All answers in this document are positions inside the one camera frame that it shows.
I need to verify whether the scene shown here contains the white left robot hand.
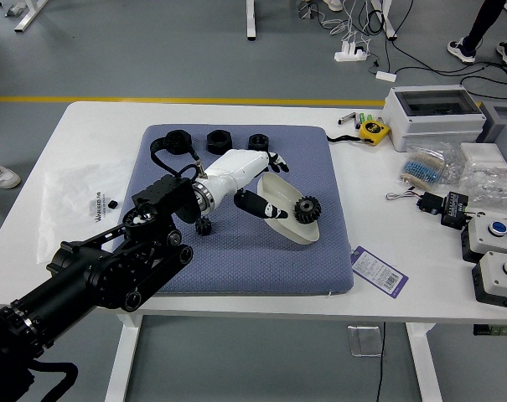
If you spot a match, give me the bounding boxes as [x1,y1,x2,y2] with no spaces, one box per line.
[194,148,291,222]

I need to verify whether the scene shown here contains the white square dish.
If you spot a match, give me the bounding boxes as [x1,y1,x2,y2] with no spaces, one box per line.
[256,173,321,246]

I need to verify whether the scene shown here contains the big black gear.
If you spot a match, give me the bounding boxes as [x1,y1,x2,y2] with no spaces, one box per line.
[293,196,323,226]

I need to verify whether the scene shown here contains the large black hex nut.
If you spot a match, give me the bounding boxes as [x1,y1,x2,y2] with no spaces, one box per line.
[206,128,234,155]
[164,129,192,155]

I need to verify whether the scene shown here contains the small black hex nut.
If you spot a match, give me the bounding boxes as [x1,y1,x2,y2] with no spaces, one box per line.
[247,133,272,152]

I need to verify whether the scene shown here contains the blue and yellow button box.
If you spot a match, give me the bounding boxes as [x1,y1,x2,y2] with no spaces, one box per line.
[460,213,507,264]

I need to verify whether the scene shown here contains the red button box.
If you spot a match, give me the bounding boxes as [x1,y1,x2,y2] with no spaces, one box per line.
[471,250,507,311]

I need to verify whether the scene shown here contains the blue-grey cushion mat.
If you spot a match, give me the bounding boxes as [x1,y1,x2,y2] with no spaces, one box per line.
[129,123,355,297]

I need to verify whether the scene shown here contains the yellow tape measure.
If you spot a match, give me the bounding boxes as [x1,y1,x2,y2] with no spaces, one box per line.
[326,120,392,146]

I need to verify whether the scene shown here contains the white background table leg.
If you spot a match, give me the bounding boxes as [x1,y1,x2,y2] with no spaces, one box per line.
[370,0,399,41]
[246,0,258,41]

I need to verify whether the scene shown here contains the white power strip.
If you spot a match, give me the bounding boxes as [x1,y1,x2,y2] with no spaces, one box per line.
[334,41,370,64]

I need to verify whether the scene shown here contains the purple barcode tag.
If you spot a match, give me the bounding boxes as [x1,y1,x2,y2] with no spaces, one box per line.
[349,245,409,299]

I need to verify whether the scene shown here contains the bag of blue resistors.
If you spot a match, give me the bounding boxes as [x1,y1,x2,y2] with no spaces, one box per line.
[394,142,463,188]

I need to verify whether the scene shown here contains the metal floor plate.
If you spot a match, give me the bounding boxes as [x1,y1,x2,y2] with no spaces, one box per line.
[347,325,383,358]

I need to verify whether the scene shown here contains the black electronic module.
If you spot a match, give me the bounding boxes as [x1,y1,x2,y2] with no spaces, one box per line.
[440,191,472,229]

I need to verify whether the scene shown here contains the white foam block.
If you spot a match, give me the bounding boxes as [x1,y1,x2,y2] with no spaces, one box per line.
[460,142,507,171]

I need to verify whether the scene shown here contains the clear bubble wrap bag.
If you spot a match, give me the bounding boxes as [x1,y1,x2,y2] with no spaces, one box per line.
[460,161,507,210]

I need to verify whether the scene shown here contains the white background table foot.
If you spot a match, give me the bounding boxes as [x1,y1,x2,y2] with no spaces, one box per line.
[13,0,49,33]

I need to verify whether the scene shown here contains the person in background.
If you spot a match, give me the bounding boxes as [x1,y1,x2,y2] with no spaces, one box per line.
[447,0,507,66]

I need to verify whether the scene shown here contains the desk height controller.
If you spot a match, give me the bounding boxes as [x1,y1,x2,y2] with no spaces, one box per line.
[473,324,507,337]

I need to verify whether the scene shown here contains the white floor cables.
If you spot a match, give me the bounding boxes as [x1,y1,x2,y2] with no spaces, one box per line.
[319,0,378,48]

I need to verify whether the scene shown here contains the black floor cables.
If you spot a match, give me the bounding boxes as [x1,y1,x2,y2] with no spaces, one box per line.
[364,0,507,101]

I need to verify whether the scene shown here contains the small black wired module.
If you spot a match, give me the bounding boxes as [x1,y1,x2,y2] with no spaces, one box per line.
[385,188,443,215]

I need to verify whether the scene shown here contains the grey electrical enclosure box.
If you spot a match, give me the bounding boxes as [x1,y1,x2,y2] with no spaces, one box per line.
[381,85,488,152]

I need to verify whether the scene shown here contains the black cable under table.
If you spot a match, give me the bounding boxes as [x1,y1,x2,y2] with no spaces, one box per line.
[374,322,386,402]

